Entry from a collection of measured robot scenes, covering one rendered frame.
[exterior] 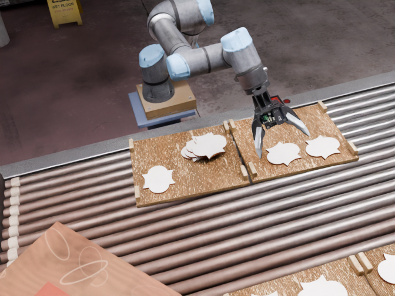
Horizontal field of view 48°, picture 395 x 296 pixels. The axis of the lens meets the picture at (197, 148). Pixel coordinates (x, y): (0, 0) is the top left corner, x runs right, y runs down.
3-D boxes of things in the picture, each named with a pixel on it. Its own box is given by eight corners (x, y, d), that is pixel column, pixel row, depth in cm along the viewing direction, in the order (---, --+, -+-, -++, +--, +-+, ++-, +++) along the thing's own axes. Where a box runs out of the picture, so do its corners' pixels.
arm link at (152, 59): (139, 72, 205) (134, 46, 196) (167, 65, 207) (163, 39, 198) (145, 86, 196) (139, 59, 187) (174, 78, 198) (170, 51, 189)
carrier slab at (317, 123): (227, 125, 186) (227, 122, 185) (319, 106, 191) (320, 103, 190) (253, 184, 161) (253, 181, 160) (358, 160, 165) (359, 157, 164)
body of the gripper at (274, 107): (263, 134, 118) (244, 94, 115) (260, 127, 126) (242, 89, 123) (290, 122, 117) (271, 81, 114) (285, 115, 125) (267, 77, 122)
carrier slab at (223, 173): (129, 144, 182) (129, 141, 181) (226, 126, 186) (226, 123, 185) (137, 208, 156) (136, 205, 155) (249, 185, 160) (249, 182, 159)
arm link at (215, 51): (198, 47, 130) (207, 44, 120) (234, 39, 132) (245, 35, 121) (205, 74, 132) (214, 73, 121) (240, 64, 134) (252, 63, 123)
